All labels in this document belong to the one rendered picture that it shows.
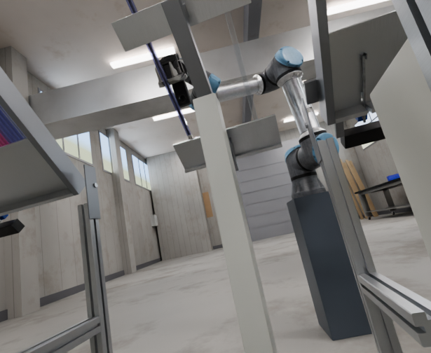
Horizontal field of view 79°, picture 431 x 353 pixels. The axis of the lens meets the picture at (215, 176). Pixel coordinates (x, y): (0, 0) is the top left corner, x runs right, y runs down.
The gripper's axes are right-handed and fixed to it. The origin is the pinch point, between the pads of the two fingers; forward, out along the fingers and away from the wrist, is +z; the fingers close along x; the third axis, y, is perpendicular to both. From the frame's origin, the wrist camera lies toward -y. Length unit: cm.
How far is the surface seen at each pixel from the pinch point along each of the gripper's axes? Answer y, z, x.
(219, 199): -26.2, 27.5, 9.2
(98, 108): -12, -322, -204
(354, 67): -10.0, 10.7, 47.0
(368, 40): -5, 12, 50
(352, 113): -20, 12, 45
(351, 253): -45, 32, 35
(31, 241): -141, -191, -314
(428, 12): 1, 59, 34
